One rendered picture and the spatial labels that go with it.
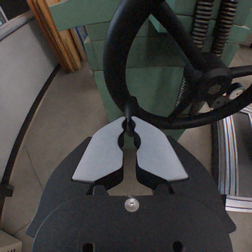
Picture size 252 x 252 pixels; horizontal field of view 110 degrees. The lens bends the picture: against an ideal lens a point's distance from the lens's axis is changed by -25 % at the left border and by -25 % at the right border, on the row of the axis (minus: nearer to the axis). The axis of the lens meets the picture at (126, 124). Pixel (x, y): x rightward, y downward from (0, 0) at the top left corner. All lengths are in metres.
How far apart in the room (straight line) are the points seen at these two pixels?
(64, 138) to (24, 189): 0.59
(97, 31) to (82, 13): 0.05
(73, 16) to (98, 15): 0.05
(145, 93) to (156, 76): 0.08
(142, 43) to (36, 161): 1.22
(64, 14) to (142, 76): 0.26
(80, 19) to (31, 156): 1.22
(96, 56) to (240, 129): 1.08
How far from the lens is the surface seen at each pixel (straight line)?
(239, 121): 1.18
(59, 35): 1.71
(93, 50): 0.34
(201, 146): 1.11
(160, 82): 0.41
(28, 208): 1.29
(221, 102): 0.56
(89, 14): 0.32
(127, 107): 0.16
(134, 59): 0.35
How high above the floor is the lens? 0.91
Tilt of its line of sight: 60 degrees down
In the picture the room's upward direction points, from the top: 8 degrees counter-clockwise
